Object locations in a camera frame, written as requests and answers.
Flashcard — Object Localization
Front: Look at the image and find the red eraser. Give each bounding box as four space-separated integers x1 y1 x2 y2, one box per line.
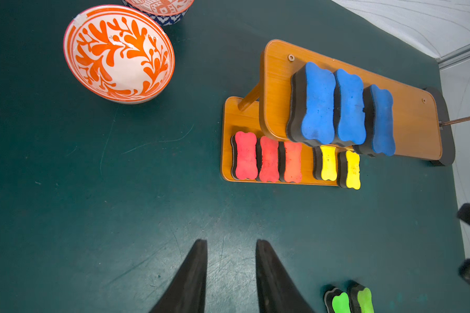
257 136 280 183
278 142 302 183
231 131 259 180

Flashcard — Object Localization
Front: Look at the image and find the red eraser left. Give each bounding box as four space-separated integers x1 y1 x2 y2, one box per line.
231 131 259 180

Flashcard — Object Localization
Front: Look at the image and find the red eraser middle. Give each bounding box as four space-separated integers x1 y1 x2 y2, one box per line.
257 136 280 183

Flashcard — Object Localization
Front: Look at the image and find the blue eraser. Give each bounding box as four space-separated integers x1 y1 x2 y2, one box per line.
287 62 336 147
333 69 366 147
354 85 396 157

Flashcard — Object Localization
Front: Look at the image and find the wooden two-tier shelf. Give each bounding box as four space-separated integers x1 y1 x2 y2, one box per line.
221 40 443 189

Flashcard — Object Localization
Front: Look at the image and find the red eraser right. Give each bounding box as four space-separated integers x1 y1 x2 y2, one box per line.
278 142 302 183

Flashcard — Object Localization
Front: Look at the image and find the orange patterned bowl far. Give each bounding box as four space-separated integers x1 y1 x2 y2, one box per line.
121 0 195 26

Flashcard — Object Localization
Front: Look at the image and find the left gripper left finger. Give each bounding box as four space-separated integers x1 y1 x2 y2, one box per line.
150 239 208 313

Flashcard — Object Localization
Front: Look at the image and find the copper wire hanger stand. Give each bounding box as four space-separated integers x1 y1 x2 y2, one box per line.
424 87 470 166

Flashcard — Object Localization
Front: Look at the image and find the orange leaf bowl near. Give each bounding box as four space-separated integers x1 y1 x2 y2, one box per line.
63 5 176 104

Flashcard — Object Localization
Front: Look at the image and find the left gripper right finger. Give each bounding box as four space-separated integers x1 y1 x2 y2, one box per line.
255 239 313 312

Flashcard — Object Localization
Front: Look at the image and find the yellow eraser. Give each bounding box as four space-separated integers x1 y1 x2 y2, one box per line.
338 151 361 190
313 146 338 181

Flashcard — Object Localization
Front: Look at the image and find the green eraser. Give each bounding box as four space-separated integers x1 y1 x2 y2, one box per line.
347 282 374 313
324 287 351 313

